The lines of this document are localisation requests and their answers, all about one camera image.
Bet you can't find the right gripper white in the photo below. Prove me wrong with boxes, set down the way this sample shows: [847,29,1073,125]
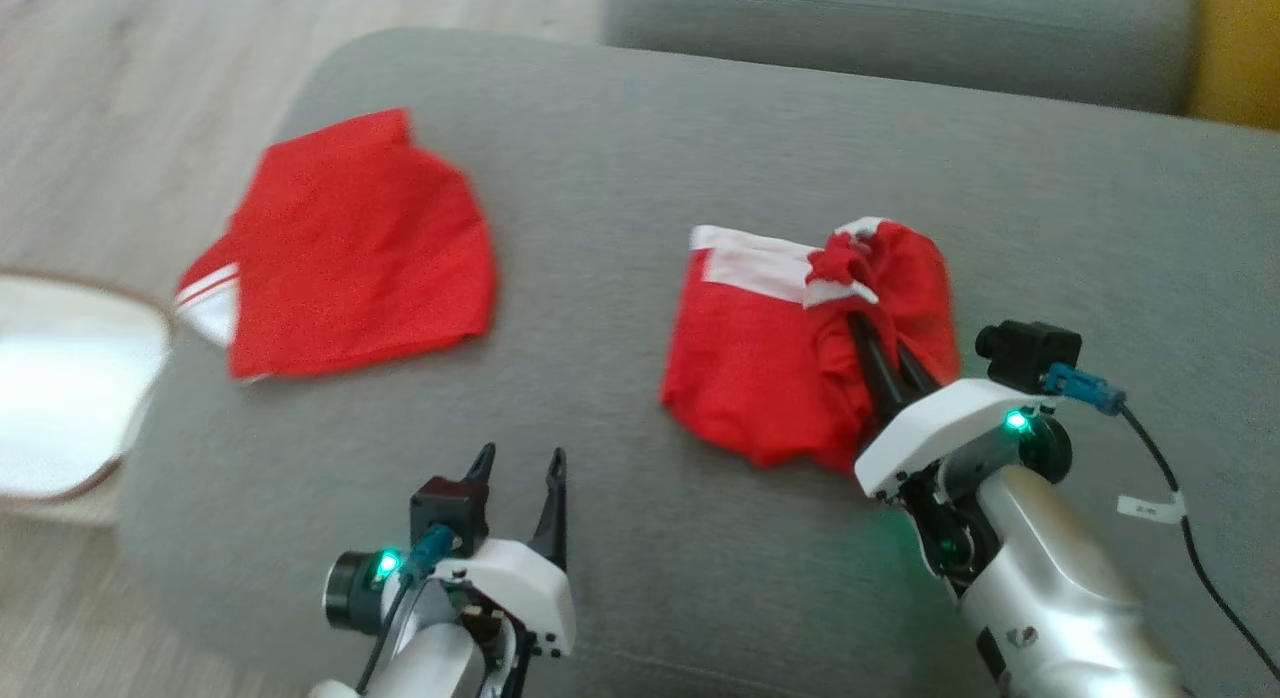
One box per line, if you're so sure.
[845,313,1043,501]

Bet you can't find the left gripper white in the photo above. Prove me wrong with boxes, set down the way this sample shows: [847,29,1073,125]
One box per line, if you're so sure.
[435,442,579,661]

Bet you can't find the red t-shirt white band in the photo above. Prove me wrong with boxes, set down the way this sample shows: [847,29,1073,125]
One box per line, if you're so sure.
[660,216,961,476]

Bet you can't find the red t-shirt white striped cuffs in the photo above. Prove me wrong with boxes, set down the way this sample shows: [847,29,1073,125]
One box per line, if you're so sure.
[173,108,498,384]

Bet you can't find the grey fabric sofa ottoman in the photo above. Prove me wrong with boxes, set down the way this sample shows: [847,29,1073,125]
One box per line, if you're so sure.
[118,28,1280,698]

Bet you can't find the yellow sofa back cushion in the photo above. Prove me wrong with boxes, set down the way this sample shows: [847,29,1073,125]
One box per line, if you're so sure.
[1188,0,1280,131]

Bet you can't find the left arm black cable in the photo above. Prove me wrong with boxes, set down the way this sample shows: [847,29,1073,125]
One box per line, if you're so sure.
[355,523,456,694]

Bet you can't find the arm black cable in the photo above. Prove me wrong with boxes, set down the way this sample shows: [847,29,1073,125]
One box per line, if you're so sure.
[355,523,456,694]
[1042,363,1280,679]

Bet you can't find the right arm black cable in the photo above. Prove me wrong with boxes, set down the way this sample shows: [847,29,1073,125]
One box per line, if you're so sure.
[1042,363,1280,679]

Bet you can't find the white cable label tag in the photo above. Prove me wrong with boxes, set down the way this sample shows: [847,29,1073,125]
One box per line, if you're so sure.
[1117,493,1186,524]

